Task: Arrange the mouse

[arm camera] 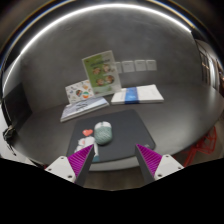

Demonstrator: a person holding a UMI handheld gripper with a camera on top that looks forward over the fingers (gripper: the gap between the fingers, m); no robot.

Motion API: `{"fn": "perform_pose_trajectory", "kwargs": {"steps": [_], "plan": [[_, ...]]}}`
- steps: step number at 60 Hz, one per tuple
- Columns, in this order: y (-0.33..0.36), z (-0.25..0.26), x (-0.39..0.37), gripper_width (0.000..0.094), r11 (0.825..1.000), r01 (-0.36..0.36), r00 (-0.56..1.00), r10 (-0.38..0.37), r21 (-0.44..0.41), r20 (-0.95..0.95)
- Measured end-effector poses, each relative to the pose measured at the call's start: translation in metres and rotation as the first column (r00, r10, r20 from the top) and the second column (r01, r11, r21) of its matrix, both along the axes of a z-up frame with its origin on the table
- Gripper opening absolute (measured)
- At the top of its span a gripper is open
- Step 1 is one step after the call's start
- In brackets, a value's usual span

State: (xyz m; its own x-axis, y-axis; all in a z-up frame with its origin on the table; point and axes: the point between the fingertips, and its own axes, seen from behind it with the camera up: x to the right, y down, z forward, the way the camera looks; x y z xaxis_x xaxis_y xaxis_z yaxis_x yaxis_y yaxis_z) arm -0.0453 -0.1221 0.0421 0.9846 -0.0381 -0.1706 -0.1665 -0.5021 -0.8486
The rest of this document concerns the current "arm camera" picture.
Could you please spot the green and white computer mouse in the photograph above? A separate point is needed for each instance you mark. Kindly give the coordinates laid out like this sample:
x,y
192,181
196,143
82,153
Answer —
x,y
103,134

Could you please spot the white wall socket plate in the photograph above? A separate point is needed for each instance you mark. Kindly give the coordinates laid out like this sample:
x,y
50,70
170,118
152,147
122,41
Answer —
x,y
140,65
151,65
118,67
128,66

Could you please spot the white book with blue band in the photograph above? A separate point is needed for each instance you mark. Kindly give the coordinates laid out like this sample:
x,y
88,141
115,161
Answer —
x,y
146,94

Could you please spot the grey striped cover book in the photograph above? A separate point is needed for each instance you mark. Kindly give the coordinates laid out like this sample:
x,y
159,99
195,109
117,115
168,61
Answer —
x,y
83,108

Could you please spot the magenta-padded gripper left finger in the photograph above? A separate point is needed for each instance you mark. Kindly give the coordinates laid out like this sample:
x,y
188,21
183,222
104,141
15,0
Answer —
x,y
80,160

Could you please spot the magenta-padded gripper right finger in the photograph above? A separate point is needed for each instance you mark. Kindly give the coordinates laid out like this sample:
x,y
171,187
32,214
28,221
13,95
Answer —
x,y
151,159

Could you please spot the black flat panel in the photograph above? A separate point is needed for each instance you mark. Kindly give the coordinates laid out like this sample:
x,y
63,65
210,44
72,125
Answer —
x,y
16,105

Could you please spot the white card with colourful stickers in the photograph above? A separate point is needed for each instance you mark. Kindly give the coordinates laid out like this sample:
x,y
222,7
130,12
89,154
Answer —
x,y
78,92

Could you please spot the green standing menu poster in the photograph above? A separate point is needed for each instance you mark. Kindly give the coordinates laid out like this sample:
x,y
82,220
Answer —
x,y
101,73

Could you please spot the black mouse pad cat print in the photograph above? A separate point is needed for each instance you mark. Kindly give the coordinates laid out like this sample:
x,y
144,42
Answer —
x,y
130,131

